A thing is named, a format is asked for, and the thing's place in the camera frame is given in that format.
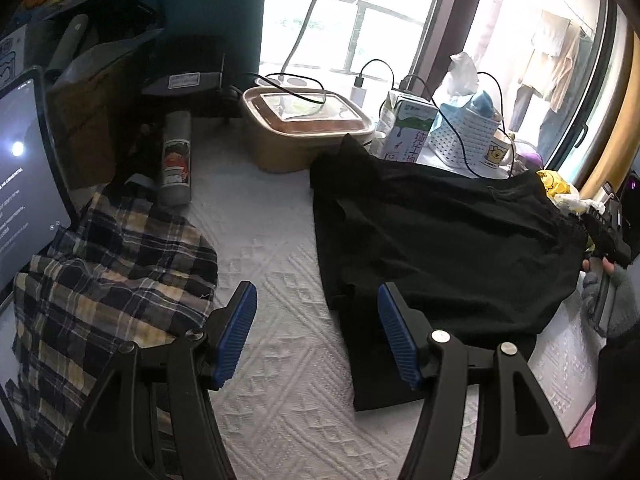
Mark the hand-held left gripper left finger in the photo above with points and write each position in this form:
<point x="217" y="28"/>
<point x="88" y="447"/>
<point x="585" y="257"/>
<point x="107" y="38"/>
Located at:
<point x="235" y="335"/>

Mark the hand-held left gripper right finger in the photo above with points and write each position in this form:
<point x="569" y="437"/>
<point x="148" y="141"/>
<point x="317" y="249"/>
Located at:
<point x="395" y="335"/>

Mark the black pants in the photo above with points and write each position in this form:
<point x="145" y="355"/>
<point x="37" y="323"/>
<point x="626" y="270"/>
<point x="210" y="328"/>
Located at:
<point x="440" y="240"/>

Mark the person's right forearm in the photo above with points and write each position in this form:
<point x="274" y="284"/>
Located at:
<point x="620" y="385"/>

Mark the person's right hand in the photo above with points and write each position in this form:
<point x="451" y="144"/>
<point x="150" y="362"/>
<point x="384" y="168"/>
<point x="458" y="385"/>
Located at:
<point x="620" y="300"/>

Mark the white textured bedspread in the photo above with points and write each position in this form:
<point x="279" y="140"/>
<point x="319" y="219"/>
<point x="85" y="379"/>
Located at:
<point x="270" y="280"/>

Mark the yellow plastic bag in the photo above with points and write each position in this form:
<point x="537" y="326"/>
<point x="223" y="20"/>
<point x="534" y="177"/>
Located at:
<point x="555" y="184"/>

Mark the yellow curtain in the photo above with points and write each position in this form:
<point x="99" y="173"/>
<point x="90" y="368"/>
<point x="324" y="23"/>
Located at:
<point x="615" y="135"/>

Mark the purple cloth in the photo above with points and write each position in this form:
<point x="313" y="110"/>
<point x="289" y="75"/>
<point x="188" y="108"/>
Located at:
<point x="529" y="157"/>

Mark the plaid cloth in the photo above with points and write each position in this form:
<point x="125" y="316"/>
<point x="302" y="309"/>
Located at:
<point x="115" y="270"/>

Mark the white bear mug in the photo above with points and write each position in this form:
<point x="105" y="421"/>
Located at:
<point x="495" y="152"/>

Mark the hanging clothes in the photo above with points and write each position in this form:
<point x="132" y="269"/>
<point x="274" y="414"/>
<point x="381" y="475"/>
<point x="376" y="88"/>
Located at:
<point x="550" y="60"/>

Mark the blue cloth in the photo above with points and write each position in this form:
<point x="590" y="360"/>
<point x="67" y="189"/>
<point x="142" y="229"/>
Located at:
<point x="482" y="105"/>

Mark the white plastic basket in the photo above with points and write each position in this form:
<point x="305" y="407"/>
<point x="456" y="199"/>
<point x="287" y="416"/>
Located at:
<point x="460" y="135"/>

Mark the grey spray can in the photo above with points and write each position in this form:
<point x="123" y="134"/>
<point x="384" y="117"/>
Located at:
<point x="175" y="160"/>

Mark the pink cloth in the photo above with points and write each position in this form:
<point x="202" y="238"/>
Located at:
<point x="581" y="427"/>

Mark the green and white milk carton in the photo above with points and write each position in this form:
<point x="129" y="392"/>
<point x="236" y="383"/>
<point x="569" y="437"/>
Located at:
<point x="407" y="122"/>

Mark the beige lunch box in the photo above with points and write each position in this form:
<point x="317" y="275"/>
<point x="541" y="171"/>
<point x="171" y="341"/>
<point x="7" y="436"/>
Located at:
<point x="300" y="130"/>

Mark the white crumpled tissue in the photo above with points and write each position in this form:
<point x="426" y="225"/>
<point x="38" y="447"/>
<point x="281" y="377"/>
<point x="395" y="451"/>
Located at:
<point x="462" y="72"/>

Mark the white charger plug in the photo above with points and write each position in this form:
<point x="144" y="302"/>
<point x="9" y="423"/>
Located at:
<point x="358" y="92"/>

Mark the tablet with lit screen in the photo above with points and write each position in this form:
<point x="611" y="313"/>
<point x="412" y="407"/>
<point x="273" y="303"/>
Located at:
<point x="25" y="170"/>

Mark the cardboard box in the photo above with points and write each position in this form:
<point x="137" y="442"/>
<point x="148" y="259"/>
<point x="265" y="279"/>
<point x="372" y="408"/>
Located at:
<point x="95" y="105"/>

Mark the black device with label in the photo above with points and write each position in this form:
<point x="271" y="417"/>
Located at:
<point x="185" y="67"/>

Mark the balcony railing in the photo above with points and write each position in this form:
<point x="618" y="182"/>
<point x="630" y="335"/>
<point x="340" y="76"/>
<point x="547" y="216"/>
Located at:
<point x="360" y="15"/>

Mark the grey desk lamp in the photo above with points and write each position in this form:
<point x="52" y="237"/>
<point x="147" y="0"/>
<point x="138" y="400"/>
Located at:
<point x="310" y="10"/>

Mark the dark teal curtain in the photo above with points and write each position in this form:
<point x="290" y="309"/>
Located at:
<point x="200" y="0"/>

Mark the grey cylindrical roller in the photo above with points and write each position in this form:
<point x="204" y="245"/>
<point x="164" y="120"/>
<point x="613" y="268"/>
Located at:
<point x="67" y="42"/>

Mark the white bear print box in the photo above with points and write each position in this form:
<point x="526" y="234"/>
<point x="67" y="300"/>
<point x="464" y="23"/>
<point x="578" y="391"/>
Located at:
<point x="11" y="60"/>

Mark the dark window frame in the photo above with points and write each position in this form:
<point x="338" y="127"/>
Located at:
<point x="435" y="25"/>

